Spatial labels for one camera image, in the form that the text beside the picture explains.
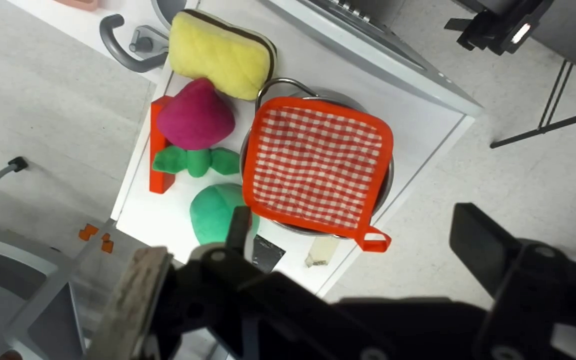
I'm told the black camera tripod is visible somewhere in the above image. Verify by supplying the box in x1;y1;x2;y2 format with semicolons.
444;0;576;150

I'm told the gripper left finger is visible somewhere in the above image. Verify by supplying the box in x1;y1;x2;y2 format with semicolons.
86;246;177;360

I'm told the black square sticker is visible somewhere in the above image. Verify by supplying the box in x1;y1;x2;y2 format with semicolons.
251;234;288;274

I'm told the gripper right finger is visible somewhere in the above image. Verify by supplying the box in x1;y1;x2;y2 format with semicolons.
448;203;576;360

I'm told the green plush ball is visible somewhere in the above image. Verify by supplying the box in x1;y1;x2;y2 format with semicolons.
188;183;260;248

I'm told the white toy kitchen counter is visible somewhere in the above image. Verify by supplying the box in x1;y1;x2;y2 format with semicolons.
7;0;201;87

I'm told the yellow striped plush sponge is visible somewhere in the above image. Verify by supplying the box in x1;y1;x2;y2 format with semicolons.
167;8;279;102

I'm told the pink plastic plate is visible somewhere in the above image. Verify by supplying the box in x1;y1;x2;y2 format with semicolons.
55;0;104;12

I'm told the white tape strip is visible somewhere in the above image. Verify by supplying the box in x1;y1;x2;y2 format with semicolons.
304;236;343;271

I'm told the steel cooking pot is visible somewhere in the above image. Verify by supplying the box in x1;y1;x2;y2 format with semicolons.
239;76;399;240

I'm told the red checkered pot holder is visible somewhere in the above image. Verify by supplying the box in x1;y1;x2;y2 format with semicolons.
240;97;396;255

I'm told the white toy kitchen cabinet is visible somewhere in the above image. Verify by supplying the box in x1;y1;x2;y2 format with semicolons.
110;0;484;298

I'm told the grey toy sink basin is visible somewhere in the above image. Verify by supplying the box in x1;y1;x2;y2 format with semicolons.
150;0;192;29

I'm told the orange wooden block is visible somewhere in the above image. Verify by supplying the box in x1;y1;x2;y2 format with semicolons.
149;95;179;196

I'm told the small orange floor tape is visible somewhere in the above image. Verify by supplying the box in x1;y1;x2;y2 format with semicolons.
76;222;117;257

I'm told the grey toy faucet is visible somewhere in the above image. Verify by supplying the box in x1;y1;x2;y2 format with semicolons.
98;12;170;74

